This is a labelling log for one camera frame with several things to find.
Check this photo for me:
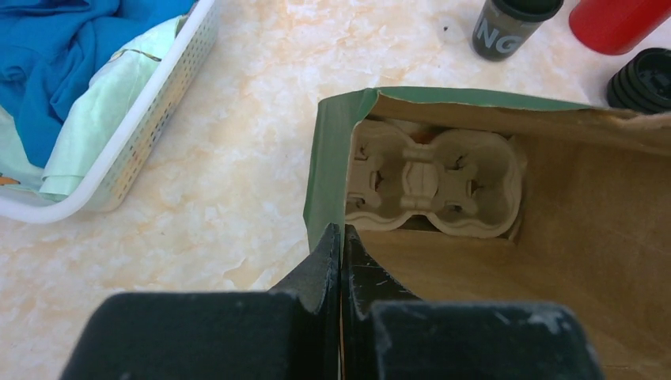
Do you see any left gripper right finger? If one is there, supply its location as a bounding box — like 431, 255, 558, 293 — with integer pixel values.
340, 225, 604, 379

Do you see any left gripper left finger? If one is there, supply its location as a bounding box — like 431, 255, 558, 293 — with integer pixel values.
62, 224, 341, 379

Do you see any single pulp cup carrier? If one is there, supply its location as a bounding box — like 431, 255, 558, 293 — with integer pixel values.
345, 120, 527, 238

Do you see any green brown paper bag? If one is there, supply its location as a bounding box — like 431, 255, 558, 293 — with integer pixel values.
303, 87, 670, 379

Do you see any black coffee cup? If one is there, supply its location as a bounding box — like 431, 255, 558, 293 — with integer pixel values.
472, 0, 563, 62

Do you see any stack of black lids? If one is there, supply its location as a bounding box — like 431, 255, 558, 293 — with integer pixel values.
606, 47, 670, 115

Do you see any light green cloth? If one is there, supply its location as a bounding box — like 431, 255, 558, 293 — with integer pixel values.
1, 15, 188, 202

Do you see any white plastic basket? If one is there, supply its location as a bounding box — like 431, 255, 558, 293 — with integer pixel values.
1, 0, 220, 224

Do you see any blue cloth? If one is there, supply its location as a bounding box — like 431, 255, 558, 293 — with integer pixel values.
1, 0, 193, 168

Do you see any red cylindrical straw holder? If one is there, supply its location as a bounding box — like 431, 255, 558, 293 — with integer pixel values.
568, 0, 670, 55

